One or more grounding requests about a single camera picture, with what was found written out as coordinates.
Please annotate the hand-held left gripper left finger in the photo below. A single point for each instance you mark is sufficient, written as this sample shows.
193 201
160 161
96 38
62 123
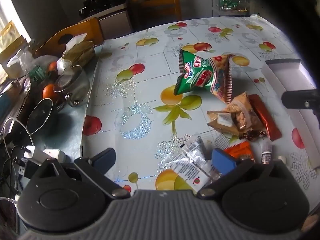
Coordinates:
105 156

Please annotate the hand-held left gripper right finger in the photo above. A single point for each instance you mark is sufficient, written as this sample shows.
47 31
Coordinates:
222 161

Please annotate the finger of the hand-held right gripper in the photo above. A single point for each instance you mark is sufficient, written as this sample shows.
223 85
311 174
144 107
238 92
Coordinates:
297 98

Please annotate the orange snack packet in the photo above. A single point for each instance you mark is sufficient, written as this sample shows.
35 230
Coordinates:
241 151

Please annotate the white cardboard box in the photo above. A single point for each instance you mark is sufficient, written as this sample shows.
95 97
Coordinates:
287 75

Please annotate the clear plastic packet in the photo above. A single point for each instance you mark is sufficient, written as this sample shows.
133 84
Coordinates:
195 147

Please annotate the brown snack packet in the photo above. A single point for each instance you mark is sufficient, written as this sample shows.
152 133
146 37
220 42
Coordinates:
220 127

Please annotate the dark foil candy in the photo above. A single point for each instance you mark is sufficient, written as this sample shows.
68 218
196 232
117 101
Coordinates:
246 135
260 133

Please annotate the white printed packet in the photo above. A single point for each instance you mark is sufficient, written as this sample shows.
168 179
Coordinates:
187 171

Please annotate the long red snack packet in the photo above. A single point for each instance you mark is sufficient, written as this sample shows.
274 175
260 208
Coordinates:
265 117

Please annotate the small printed bottle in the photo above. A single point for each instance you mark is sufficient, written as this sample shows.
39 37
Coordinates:
266 155

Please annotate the clear peanut bag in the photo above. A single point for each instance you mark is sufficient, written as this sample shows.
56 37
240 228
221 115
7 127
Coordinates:
242 112

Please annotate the red patterned snack bag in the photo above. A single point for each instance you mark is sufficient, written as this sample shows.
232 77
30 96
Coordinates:
221 80

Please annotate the green snack bag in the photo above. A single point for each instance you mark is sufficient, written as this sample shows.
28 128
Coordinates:
192 75

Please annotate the small white object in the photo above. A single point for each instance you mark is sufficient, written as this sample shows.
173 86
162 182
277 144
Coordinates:
282 159

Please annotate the fruit print tablecloth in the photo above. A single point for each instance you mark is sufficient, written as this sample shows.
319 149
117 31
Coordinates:
150 105

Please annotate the white charger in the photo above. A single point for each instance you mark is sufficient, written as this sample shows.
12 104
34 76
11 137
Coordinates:
36 155

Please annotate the glass pot lid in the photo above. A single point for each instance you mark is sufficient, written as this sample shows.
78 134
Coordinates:
40 116

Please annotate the glass pot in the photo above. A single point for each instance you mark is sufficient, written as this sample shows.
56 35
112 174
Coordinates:
75 85

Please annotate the black power strip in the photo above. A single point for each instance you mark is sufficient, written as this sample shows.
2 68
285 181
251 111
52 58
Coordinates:
23 166

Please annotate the orange fruit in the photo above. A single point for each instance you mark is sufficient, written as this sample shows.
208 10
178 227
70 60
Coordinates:
53 66
48 91

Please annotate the small green box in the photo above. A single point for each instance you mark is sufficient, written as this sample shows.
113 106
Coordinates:
37 72

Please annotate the gold bag with tissue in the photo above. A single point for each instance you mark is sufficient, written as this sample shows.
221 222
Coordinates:
80 51

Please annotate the crumpled clear plastic bag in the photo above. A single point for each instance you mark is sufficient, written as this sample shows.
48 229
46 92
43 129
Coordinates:
41 61

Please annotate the pile of green candies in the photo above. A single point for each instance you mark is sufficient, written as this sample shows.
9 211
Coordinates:
230 3

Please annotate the orange wooden chair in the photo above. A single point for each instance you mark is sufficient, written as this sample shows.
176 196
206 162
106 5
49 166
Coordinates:
155 2
92 30

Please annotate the grey cabinet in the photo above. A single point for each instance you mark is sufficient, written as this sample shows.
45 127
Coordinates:
117 21

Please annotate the yellow paper bag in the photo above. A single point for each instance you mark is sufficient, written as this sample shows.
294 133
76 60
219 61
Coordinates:
11 40

